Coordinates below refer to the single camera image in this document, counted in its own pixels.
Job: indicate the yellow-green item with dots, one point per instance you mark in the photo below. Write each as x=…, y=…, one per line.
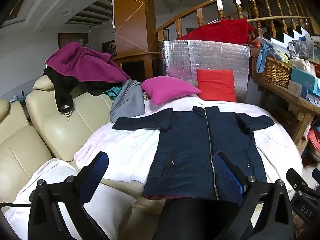
x=281, y=55

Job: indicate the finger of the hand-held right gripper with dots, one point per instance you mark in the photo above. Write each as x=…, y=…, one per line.
x=296, y=180
x=316, y=175

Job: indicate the blue cloth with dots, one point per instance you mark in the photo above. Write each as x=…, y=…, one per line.
x=262, y=60

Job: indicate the small framed picture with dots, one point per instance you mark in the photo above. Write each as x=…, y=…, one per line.
x=166, y=34

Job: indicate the wicker basket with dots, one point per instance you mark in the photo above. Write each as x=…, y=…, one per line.
x=272, y=72

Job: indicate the grey garment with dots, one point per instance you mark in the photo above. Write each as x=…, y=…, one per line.
x=127, y=100

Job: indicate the dark plastic bag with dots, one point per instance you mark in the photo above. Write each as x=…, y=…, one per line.
x=297, y=50

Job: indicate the black garment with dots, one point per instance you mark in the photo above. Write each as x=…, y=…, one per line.
x=62, y=87

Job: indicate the teal garment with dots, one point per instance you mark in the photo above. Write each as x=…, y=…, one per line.
x=113, y=92

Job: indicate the coral folded cloth pile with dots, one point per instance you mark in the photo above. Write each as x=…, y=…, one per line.
x=313, y=142

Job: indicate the wooden stair railing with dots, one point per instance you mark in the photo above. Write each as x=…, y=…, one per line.
x=255, y=7

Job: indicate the navy zip jacket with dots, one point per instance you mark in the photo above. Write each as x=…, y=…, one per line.
x=185, y=155

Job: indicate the red pillow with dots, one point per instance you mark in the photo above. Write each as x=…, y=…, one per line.
x=216, y=85

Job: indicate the silver foil insulation board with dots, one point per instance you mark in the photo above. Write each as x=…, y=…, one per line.
x=180, y=60

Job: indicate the staircase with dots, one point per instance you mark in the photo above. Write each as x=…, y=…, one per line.
x=287, y=36

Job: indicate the cream leather sofa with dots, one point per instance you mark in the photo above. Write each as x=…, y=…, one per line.
x=22, y=150

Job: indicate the blue cardboard box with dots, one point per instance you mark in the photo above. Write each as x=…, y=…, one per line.
x=305, y=78

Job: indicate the wooden bench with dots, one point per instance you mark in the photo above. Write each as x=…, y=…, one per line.
x=300, y=105

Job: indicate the magenta pillow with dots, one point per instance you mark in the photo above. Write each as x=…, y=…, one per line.
x=167, y=90

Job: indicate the white paper sheet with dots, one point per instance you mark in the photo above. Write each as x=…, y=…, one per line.
x=113, y=10

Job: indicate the person's black trousers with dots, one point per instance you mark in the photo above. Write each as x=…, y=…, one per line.
x=200, y=220

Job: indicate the magenta garment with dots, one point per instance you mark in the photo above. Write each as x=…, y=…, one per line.
x=82, y=62

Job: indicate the red cloth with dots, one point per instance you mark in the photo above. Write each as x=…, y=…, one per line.
x=220, y=32

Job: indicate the beige plastic bag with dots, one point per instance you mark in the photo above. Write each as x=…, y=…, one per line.
x=302, y=66

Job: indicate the white patterned box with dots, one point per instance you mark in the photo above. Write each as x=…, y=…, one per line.
x=296, y=87

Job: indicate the orange wooden column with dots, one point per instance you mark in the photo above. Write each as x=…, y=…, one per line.
x=132, y=17

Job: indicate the white fleece blanket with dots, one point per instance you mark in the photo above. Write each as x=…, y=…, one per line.
x=125, y=150

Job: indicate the clear plastic storage box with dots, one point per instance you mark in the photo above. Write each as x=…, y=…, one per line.
x=313, y=46

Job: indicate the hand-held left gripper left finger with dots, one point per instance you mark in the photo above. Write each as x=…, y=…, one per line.
x=97, y=170

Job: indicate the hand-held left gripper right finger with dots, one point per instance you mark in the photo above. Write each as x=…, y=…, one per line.
x=227, y=175

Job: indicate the dark wall picture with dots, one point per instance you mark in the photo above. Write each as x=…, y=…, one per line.
x=72, y=40

